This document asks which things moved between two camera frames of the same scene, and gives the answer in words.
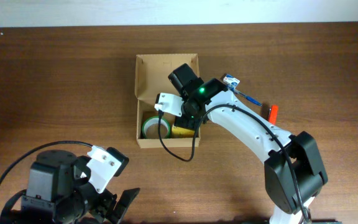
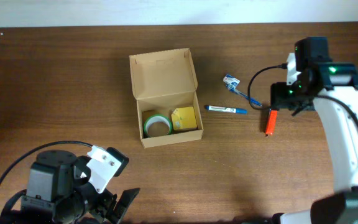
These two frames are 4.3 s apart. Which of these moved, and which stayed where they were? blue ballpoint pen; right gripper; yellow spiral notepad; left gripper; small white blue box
Moved: right gripper; yellow spiral notepad
Stayed: small white blue box; blue ballpoint pen; left gripper
